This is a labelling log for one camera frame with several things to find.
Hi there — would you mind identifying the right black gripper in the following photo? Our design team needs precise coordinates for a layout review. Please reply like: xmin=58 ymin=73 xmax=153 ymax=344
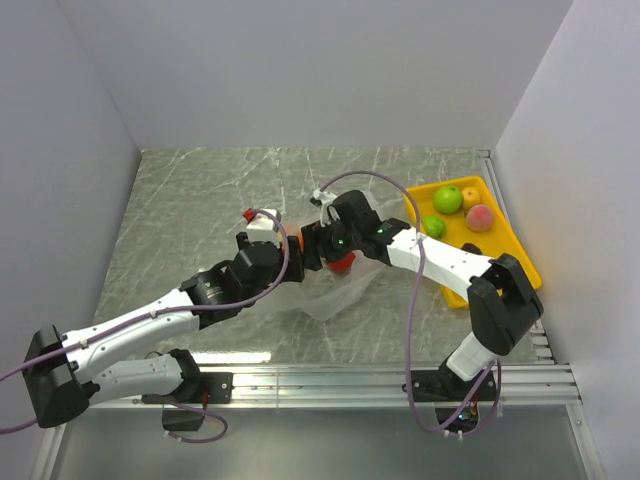
xmin=302 ymin=213 xmax=362 ymax=271

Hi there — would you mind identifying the red fruit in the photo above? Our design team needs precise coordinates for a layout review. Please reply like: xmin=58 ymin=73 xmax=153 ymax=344
xmin=327 ymin=252 xmax=356 ymax=274

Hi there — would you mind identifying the clear plastic bag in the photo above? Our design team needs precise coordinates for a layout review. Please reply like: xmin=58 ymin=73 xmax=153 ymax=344
xmin=256 ymin=191 xmax=384 ymax=321

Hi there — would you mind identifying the green fruit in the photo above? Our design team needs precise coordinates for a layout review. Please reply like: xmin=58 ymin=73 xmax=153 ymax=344
xmin=422 ymin=215 xmax=447 ymax=240

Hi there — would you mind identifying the dark purple fruit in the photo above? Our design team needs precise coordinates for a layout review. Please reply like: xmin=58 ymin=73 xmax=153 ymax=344
xmin=461 ymin=243 xmax=483 ymax=255

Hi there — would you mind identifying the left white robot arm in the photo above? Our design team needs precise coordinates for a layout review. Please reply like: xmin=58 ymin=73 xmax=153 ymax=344
xmin=22 ymin=233 xmax=304 ymax=428

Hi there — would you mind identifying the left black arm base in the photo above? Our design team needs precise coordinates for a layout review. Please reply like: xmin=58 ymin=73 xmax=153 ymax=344
xmin=141 ymin=372 xmax=234 ymax=444

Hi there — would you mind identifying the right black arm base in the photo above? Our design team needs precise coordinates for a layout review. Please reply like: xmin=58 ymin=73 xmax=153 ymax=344
xmin=402 ymin=363 xmax=502 ymax=439

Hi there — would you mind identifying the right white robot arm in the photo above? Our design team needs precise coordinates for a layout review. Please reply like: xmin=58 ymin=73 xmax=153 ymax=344
xmin=302 ymin=190 xmax=543 ymax=400

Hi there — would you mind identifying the orange fruit in bag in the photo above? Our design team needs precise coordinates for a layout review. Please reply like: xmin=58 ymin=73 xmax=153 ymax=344
xmin=285 ymin=224 xmax=304 ymax=251

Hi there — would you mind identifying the small orange fruit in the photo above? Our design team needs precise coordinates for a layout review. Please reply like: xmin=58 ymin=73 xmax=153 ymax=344
xmin=461 ymin=186 xmax=482 ymax=211

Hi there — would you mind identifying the green apple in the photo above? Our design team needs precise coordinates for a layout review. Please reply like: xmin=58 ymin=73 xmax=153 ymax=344
xmin=432 ymin=185 xmax=463 ymax=215

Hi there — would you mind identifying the pink peach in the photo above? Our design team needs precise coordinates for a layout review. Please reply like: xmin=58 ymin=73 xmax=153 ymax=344
xmin=465 ymin=204 xmax=494 ymax=233

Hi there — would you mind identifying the yellow plastic tray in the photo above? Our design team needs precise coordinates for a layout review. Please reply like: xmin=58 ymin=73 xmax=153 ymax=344
xmin=408 ymin=176 xmax=542 ymax=289

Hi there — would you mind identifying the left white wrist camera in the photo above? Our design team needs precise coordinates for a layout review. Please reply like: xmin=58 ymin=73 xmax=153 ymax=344
xmin=243 ymin=209 xmax=281 ymax=245

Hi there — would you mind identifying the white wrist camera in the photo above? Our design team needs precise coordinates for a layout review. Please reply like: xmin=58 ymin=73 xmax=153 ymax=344
xmin=243 ymin=209 xmax=281 ymax=245
xmin=310 ymin=189 xmax=337 ymax=225

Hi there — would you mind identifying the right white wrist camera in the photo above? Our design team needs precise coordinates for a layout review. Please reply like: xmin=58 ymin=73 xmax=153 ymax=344
xmin=310 ymin=189 xmax=337 ymax=225

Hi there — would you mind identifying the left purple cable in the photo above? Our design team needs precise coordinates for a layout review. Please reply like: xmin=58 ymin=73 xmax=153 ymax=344
xmin=0 ymin=208 xmax=291 ymax=444

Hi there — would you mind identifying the purple cable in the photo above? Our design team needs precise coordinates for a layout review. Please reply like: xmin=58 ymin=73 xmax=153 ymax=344
xmin=0 ymin=208 xmax=291 ymax=444
xmin=319 ymin=170 xmax=502 ymax=435

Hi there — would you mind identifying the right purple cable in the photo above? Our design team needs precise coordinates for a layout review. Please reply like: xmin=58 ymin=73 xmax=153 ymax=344
xmin=319 ymin=170 xmax=502 ymax=435

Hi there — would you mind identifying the aluminium rail frame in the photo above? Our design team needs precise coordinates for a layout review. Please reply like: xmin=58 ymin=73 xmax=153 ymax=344
xmin=34 ymin=147 xmax=604 ymax=479

